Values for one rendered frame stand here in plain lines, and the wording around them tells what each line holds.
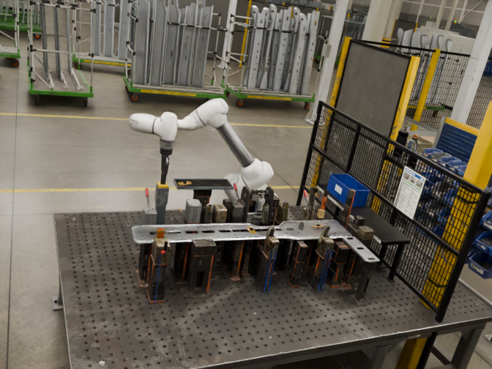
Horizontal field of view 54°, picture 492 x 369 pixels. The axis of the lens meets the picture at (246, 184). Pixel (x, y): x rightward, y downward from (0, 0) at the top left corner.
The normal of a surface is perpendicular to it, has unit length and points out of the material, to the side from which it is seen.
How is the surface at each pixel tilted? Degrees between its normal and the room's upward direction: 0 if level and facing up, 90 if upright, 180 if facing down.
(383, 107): 91
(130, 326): 0
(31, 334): 0
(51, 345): 0
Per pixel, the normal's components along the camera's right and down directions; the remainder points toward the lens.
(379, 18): 0.38, 0.41
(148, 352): 0.16, -0.91
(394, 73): -0.91, 0.00
